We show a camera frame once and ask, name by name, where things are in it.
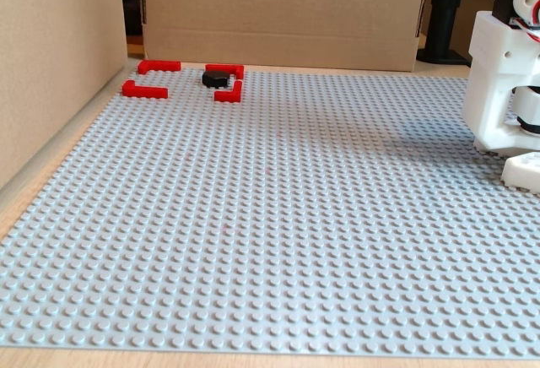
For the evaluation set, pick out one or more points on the black hexagonal Lego piece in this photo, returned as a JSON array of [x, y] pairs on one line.
[[215, 79]]

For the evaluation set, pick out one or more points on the grey Lego baseplate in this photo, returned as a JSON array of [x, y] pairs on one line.
[[295, 216]]

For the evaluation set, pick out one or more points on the black pole stand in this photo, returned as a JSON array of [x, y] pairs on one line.
[[445, 13]]

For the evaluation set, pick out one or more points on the plain cardboard side panel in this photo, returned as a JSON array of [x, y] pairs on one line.
[[55, 47]]

